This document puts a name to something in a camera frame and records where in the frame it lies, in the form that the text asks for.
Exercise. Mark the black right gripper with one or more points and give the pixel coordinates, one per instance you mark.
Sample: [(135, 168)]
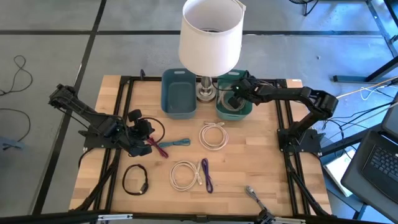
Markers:
[(244, 90)]

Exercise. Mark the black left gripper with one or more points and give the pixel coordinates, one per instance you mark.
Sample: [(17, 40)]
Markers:
[(140, 130)]

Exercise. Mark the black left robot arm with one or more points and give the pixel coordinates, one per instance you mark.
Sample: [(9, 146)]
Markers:
[(93, 118)]

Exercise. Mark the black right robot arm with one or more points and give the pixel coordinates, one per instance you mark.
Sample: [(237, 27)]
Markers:
[(286, 93)]

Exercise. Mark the green plastic bin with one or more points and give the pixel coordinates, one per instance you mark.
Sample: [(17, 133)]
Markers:
[(233, 115)]

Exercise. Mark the silver lamp base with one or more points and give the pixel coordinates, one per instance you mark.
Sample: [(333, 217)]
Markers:
[(206, 93)]

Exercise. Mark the blue plastic bin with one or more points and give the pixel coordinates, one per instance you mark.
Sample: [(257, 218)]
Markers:
[(178, 99)]

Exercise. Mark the white lampshade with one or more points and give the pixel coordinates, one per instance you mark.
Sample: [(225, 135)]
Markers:
[(211, 53)]

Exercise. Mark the small grey clamp block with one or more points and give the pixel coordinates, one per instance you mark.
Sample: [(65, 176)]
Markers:
[(201, 218)]

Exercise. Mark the black diagonal support bar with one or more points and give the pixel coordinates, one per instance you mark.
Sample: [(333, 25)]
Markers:
[(335, 145)]

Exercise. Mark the white box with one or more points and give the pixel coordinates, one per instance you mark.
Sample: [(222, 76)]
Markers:
[(337, 169)]

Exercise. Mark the black rig crossbar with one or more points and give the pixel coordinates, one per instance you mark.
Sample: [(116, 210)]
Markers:
[(46, 217)]

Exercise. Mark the black side table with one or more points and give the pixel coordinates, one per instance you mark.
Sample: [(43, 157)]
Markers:
[(354, 180)]

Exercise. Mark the black laptop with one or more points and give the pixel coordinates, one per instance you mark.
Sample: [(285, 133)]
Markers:
[(385, 161)]

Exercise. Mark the black aluminium table frame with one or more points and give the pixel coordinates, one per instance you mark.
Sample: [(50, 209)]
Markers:
[(147, 79)]

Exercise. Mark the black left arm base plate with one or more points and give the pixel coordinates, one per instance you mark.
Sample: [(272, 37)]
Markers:
[(93, 143)]

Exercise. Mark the black clamp post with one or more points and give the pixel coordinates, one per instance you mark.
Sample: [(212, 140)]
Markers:
[(142, 74)]

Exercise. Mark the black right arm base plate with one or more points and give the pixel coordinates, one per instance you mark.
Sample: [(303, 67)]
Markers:
[(312, 143)]

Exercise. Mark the silver bracket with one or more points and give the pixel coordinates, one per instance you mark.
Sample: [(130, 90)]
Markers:
[(115, 217), (289, 221)]

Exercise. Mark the black desk leg frame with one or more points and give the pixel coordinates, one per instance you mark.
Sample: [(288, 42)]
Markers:
[(382, 70)]

